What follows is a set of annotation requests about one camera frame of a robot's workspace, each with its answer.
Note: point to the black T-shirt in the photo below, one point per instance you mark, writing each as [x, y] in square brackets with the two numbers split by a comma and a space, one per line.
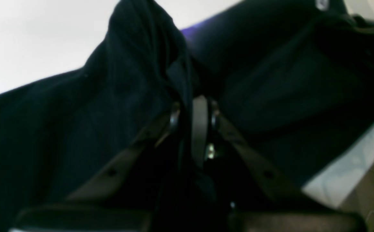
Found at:
[294, 77]

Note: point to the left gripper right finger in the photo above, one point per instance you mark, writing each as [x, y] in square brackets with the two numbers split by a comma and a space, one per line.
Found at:
[206, 118]

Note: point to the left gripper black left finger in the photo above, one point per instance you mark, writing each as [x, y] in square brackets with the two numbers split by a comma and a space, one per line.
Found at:
[106, 182]

